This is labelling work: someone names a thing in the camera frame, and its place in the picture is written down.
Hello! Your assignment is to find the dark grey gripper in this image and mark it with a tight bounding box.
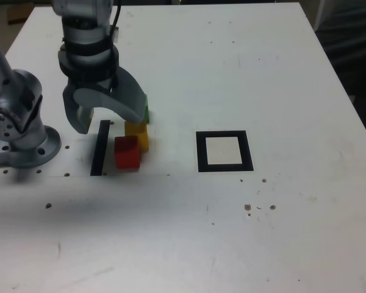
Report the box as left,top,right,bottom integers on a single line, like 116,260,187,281
62,65,148,134

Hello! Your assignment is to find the green cube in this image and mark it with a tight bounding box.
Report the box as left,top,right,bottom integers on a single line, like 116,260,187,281
143,94,151,125

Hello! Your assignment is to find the yellow cube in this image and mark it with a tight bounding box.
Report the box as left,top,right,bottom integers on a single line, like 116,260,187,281
124,120,150,153

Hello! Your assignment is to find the red cube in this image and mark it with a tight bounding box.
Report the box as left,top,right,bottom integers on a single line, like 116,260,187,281
114,136,141,170

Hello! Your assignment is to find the black tape square outline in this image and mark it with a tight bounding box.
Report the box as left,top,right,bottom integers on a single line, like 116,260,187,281
195,130,254,173

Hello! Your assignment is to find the black tape strip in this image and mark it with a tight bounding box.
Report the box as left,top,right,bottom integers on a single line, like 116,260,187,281
90,120,111,177

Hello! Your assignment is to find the brown cardboard box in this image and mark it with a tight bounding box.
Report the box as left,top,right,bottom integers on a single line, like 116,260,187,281
6,5,34,25

